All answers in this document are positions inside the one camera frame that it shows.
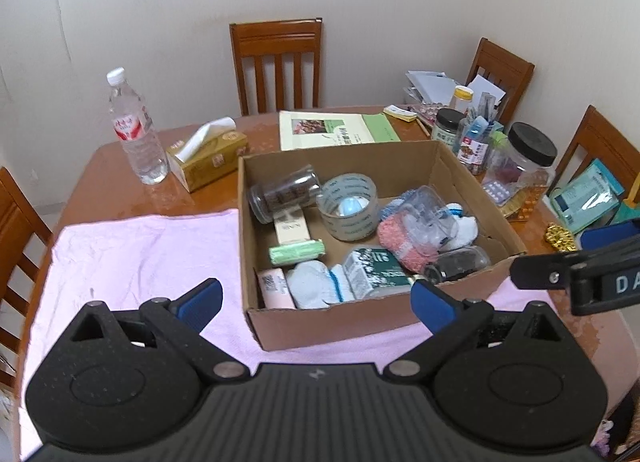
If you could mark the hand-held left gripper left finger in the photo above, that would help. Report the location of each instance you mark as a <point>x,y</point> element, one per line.
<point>200,302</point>

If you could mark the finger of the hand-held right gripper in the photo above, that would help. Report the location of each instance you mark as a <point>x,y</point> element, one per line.
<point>607,237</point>
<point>542,271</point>

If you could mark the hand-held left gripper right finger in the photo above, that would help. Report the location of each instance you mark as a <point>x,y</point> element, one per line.
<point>432,309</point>

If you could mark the black lid dark jar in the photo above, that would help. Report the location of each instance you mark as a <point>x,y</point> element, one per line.
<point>457,264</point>

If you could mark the white labelled plastic bottle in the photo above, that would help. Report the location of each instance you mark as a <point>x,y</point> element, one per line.
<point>377,272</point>

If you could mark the pink carton with barcode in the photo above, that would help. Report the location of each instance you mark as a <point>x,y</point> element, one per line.
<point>275,289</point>

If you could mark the pink sock roll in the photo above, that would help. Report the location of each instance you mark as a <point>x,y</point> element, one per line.
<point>395,242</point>

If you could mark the cardboard box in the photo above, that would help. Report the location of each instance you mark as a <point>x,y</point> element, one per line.
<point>350,327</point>

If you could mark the clear plastic jar red label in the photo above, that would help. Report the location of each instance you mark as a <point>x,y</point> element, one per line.
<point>425,219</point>

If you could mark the green tissue packet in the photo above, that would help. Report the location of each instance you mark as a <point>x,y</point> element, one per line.
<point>295,252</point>

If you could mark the white blue-striped sock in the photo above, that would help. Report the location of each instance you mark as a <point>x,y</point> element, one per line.
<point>310,284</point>
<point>465,232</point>

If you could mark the clear tape roll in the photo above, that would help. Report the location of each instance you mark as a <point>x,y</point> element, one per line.
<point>350,229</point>

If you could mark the cream small box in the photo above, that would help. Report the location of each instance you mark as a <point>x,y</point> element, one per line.
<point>291,228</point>

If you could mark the blue white penguin toy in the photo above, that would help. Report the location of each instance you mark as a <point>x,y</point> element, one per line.
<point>350,206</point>

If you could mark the glass jar dark contents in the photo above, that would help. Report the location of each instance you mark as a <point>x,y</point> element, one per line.
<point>285,194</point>

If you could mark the wooden desktop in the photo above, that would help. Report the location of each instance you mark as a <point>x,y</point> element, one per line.
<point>100,192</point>

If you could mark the colourful shopping bag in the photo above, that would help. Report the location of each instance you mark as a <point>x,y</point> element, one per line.
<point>631,209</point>

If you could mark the gold ornament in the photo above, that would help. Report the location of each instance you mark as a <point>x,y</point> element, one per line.
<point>560,238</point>

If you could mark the teal packet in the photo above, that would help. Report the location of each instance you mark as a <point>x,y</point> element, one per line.
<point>585,199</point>

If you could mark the orange pill blister pack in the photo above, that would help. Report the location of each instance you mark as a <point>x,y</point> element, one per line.
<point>529,204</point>

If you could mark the pink cloth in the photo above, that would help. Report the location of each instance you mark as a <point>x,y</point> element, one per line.
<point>150,252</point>

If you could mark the white pill blister pack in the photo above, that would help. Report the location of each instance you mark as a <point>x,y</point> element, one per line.
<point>495,190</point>

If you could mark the wooden chair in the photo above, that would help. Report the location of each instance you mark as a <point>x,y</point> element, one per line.
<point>15,222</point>
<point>275,37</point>
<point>600,137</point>
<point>500,64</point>

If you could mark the blue grey sock roll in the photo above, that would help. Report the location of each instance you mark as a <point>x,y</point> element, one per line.
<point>392,207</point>

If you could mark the large clear jar black lid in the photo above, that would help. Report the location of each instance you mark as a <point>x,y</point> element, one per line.
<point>532,142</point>

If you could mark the green lid bottle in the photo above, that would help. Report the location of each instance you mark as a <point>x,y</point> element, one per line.
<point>496,142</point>

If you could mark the gold tissue box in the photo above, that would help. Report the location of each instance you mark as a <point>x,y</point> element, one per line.
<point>215,162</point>

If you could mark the pen holder with pens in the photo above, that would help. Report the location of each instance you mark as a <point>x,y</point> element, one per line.
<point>482,129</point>

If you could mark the dark lid jar green label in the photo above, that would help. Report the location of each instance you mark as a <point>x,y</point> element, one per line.
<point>447,124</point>

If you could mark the clear water bottle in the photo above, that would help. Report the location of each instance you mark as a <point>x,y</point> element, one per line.
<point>135,137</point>

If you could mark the pencil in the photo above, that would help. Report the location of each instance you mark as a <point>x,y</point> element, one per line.
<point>424,127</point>

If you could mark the green notebook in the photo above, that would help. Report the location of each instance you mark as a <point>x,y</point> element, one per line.
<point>382,128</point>

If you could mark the yellow lid jar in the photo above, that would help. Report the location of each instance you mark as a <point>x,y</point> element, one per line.
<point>462,98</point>

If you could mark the yellow sticky note pad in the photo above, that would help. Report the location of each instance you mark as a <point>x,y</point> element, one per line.
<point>400,113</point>

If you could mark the pink pill blister pack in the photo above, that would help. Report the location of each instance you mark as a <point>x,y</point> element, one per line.
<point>427,108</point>

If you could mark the cream cover book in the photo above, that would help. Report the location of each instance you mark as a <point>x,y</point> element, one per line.
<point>320,134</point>

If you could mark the stack of white papers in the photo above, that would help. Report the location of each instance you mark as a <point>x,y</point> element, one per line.
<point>430,84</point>

